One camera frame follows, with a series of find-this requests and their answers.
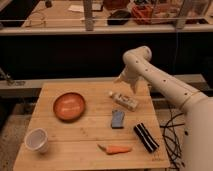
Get black pouch on bench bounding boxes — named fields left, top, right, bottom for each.
left=107, top=10, right=131, bottom=25

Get orange basket on bench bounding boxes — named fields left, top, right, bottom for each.
left=131, top=5, right=153, bottom=25

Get grey metal post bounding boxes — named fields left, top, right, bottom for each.
left=83, top=0, right=93, bottom=31

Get black white striped block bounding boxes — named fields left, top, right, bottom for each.
left=133, top=123, right=159, bottom=153

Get orange bowl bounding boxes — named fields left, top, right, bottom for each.
left=53, top=92, right=86, bottom=121

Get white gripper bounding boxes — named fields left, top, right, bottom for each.
left=114, top=69, right=139, bottom=94

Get white paper on bench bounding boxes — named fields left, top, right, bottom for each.
left=68, top=5, right=84, bottom=13

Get metal clamp at left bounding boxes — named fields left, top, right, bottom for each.
left=0, top=67, right=25, bottom=86

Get clear plastic cup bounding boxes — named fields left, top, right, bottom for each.
left=24, top=128, right=48, bottom=154

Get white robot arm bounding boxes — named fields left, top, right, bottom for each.
left=116, top=46, right=213, bottom=171

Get blue sponge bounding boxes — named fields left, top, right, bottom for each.
left=111, top=110, right=125, bottom=129

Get black floor cables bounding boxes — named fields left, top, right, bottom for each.
left=159, top=106, right=186, bottom=171

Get orange toy carrot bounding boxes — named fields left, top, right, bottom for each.
left=98, top=145, right=132, bottom=155

